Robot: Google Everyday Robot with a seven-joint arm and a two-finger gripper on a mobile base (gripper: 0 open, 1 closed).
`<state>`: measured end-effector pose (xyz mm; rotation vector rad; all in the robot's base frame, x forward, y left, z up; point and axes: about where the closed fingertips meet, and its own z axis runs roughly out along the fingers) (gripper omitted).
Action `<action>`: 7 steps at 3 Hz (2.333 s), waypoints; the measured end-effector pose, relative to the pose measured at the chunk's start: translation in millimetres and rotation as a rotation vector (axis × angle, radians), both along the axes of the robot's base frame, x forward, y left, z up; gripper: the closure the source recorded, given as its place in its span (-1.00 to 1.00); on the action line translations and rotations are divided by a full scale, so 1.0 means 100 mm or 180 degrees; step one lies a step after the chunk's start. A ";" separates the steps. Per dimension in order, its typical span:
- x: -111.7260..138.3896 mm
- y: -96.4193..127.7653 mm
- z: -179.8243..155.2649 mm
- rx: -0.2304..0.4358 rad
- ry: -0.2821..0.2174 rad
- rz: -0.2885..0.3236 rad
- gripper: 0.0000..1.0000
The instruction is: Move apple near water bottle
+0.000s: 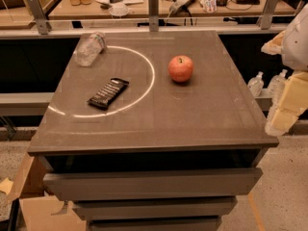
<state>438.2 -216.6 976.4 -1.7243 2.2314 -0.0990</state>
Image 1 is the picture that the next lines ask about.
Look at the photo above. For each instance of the clear sanitizer bottle left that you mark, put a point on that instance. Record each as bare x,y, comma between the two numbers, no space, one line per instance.
256,84

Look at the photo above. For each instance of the clear sanitizer bottle right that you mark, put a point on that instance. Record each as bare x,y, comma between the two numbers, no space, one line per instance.
275,81

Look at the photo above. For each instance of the metal rail bracket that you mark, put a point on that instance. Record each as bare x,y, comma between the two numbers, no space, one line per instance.
39,16
265,19
153,12

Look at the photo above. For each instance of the metal rail bracket middle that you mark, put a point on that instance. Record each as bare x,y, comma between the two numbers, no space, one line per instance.
153,12

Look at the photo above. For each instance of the black snack bar wrapper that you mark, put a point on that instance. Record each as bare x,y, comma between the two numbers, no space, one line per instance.
108,94

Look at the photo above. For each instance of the grey power strip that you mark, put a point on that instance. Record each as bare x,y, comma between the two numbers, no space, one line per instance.
178,5

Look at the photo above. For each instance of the cardboard box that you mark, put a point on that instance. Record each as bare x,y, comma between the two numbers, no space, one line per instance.
41,210

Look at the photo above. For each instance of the white bowl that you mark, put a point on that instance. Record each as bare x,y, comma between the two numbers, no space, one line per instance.
118,10

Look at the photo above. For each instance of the red apple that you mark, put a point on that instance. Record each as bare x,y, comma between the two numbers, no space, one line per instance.
180,68

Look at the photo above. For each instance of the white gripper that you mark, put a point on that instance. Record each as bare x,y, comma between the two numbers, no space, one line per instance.
297,45

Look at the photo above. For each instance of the grey drawer cabinet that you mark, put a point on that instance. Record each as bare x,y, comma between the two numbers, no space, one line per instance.
165,156

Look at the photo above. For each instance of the metal rail bracket right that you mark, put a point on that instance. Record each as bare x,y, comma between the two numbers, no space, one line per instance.
265,19

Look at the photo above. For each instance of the clear plastic water bottle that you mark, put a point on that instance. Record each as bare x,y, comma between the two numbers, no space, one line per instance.
89,49

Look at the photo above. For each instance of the patterned small packet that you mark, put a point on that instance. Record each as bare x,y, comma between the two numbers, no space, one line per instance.
209,6

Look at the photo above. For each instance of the clear sanitizer bottle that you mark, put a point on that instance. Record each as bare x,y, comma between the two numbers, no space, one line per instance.
256,84
275,81

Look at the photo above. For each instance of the metal rail bracket left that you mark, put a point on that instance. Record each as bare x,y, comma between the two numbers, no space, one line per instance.
39,16

